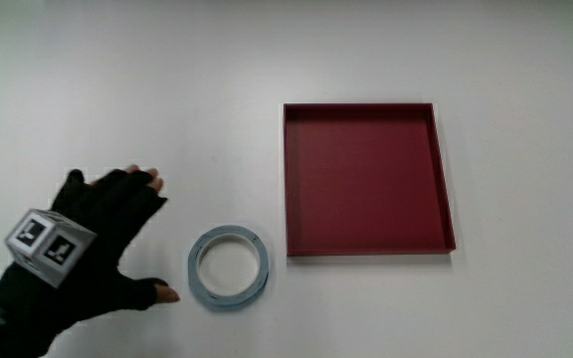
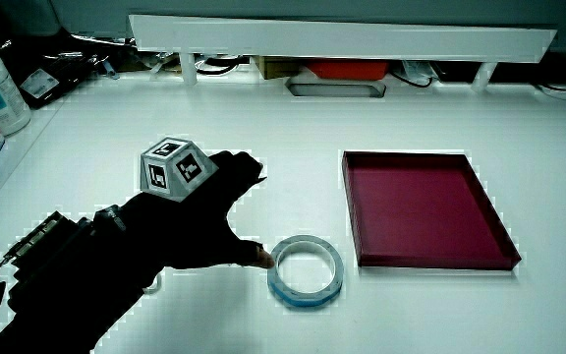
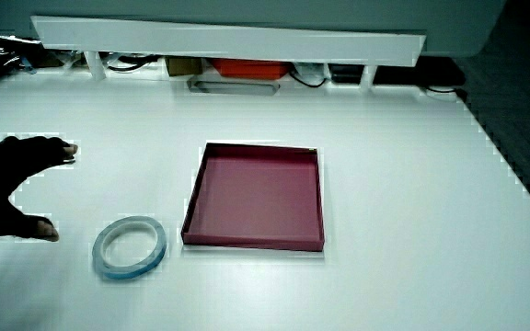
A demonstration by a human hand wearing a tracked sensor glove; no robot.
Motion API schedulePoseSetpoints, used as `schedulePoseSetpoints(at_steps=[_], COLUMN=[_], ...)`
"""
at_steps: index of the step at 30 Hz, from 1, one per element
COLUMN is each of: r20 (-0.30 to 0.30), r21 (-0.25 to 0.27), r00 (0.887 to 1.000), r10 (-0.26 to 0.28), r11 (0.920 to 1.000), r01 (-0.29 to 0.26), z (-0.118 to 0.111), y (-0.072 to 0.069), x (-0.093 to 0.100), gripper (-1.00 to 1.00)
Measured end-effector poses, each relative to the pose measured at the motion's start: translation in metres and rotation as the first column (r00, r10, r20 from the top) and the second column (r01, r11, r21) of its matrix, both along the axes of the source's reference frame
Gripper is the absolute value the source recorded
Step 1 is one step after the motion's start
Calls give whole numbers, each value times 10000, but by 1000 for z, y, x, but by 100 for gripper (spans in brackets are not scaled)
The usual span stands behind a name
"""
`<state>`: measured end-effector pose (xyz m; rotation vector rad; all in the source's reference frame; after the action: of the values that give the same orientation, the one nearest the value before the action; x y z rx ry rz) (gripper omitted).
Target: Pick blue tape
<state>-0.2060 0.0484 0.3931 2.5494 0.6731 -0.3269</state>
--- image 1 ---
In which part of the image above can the red square tray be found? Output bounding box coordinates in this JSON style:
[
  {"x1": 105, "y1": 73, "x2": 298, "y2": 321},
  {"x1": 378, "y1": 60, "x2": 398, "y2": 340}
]
[{"x1": 283, "y1": 102, "x2": 458, "y2": 258}]

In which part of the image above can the person's left hand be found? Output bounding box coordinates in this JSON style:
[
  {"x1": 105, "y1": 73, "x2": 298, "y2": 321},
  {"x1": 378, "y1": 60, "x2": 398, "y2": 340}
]
[{"x1": 0, "y1": 164, "x2": 181, "y2": 344}]

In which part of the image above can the blue tape roll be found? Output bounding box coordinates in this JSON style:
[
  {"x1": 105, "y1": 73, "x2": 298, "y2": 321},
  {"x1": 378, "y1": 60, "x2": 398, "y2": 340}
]
[{"x1": 187, "y1": 224, "x2": 271, "y2": 313}]

